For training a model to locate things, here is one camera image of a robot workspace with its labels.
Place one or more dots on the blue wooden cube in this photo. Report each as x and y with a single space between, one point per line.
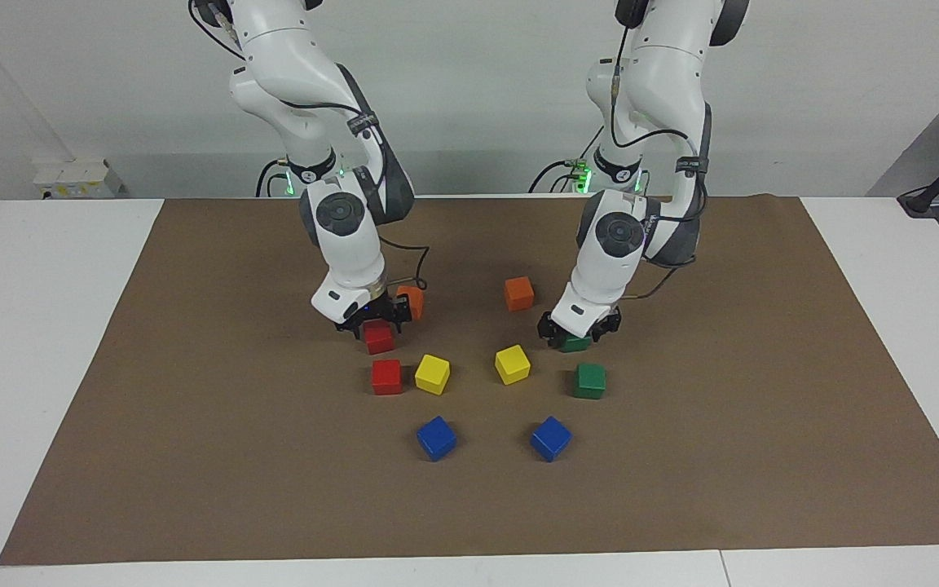
436 439
551 439

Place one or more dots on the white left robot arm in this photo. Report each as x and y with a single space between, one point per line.
616 261

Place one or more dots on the orange wooden cube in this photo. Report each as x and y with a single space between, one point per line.
519 293
415 303

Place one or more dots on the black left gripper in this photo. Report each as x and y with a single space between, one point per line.
579 330

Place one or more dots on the white power strip box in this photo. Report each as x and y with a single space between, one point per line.
78 178

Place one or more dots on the red wooden cube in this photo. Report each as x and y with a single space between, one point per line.
386 377
380 339

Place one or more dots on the yellow wooden cube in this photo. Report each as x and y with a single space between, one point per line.
512 364
432 374

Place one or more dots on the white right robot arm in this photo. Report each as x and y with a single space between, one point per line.
347 244

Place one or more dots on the brown paper table mat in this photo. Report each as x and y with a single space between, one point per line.
681 489

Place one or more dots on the green wooden cube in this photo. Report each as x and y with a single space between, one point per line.
589 381
577 344

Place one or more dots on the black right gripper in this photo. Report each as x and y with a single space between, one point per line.
384 310

